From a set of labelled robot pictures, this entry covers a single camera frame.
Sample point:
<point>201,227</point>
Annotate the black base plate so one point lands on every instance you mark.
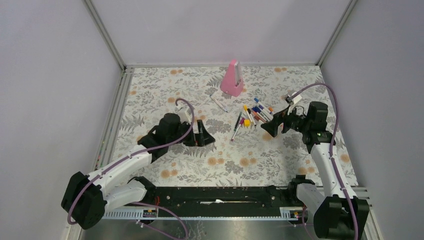
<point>221,202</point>

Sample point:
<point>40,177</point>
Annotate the yellow cube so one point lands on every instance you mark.
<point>246,123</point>

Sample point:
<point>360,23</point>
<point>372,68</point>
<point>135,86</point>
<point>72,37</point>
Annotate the blue capped white marker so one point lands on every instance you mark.
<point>220,105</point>

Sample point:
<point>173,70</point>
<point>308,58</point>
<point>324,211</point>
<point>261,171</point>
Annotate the floral table mat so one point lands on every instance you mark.
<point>254,158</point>

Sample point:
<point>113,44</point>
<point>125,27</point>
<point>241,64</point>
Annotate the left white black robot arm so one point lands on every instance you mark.
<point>89,196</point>

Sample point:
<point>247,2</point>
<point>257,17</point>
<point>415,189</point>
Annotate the red brown capped marker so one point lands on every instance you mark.
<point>259,120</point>

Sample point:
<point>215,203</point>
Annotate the pink metronome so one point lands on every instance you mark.
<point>233,83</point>

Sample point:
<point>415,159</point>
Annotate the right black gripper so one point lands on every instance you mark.
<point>271,127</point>

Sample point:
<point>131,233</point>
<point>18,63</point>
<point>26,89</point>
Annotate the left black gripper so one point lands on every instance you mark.
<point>202,138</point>

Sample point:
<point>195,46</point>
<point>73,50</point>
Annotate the magenta capped white marker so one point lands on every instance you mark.
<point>241,123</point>

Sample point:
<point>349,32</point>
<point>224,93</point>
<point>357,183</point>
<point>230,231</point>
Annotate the dark green marker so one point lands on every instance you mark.
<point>237,121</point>

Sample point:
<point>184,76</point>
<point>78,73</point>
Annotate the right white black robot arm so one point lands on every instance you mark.
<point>338,213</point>

